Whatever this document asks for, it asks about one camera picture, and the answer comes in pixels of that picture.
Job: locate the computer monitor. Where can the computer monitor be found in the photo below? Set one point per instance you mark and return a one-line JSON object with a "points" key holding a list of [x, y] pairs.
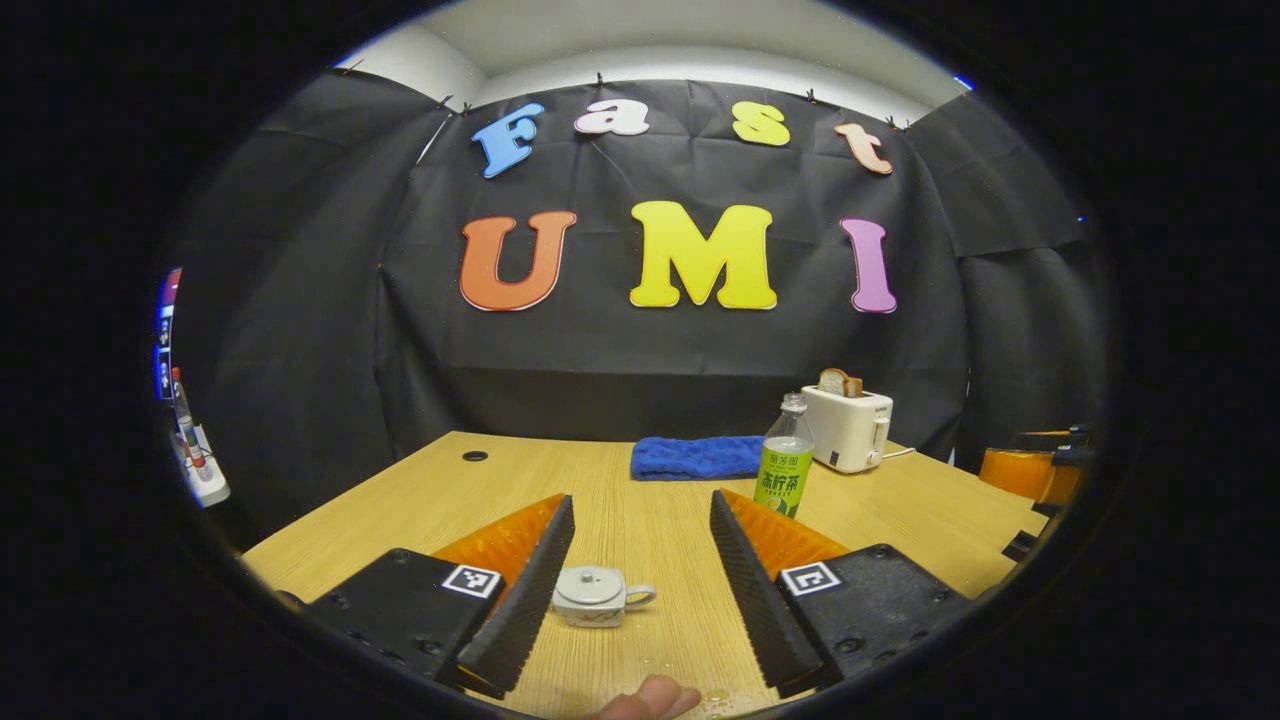
{"points": [[166, 340]]}

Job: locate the toast slice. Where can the toast slice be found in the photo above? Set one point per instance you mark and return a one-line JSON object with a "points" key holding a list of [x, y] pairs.
{"points": [[838, 383]]}

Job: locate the clear water bottle green label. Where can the clear water bottle green label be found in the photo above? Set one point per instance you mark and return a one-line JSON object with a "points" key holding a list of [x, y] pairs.
{"points": [[785, 470]]}

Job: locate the white toaster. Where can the white toaster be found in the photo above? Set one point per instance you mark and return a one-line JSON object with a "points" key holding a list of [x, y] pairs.
{"points": [[850, 430]]}

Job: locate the white side table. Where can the white side table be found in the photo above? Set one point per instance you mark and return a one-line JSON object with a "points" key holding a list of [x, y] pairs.
{"points": [[208, 488]]}

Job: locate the white teacup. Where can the white teacup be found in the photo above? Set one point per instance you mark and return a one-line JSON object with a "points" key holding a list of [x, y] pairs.
{"points": [[600, 613]]}

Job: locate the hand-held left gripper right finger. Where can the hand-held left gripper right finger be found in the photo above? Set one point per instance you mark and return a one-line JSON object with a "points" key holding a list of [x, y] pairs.
{"points": [[755, 600]]}

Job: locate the blue towel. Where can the blue towel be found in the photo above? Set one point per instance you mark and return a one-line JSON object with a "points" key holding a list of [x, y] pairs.
{"points": [[695, 458]]}

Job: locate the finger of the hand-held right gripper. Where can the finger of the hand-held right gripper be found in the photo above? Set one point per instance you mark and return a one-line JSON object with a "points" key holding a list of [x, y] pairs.
{"points": [[1030, 475], [1075, 436]]}

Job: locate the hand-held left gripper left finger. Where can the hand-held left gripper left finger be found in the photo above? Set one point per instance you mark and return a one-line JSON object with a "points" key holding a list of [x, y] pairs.
{"points": [[530, 600]]}

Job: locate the clear bottle with red cap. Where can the clear bottle with red cap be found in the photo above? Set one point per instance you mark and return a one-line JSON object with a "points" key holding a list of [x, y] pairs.
{"points": [[187, 425]]}

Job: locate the white teacup lid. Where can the white teacup lid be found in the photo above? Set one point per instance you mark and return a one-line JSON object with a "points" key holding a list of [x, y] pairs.
{"points": [[590, 585]]}

